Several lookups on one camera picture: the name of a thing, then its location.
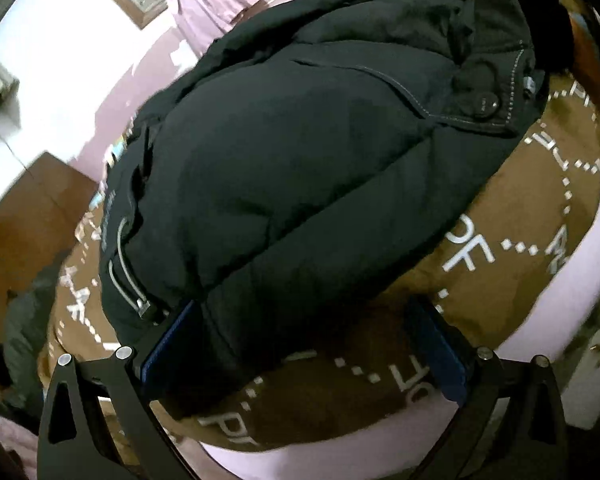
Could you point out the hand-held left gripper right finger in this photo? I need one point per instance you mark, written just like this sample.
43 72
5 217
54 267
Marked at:
440 350

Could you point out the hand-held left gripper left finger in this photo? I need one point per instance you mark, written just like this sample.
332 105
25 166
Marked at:
167 350

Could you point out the black jacket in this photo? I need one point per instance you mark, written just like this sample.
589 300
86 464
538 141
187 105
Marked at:
305 160

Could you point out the dark grey clothes pile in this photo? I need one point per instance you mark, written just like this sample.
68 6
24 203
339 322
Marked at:
27 325

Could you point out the brown printed blanket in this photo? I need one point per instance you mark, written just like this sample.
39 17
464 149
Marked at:
355 400

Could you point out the pink bed sheet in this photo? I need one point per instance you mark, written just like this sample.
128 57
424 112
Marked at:
555 310

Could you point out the wooden headboard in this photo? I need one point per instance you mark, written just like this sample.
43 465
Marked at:
20 240

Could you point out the pink fluffy cloth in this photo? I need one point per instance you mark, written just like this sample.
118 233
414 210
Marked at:
5 440

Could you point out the pink curtain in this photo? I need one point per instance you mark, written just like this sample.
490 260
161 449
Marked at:
215 5

